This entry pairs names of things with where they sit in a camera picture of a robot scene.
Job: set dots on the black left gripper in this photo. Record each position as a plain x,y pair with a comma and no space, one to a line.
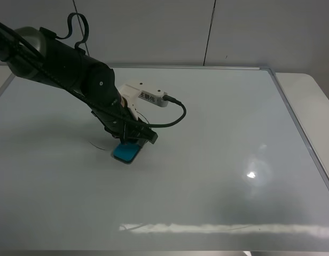
135,135

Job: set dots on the blue whiteboard eraser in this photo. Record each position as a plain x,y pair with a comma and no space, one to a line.
126,153

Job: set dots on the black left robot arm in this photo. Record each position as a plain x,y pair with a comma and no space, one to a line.
37,55

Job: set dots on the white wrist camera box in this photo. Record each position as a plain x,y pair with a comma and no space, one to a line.
131,91

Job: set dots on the white whiteboard with aluminium frame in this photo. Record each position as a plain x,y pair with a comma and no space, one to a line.
234,174

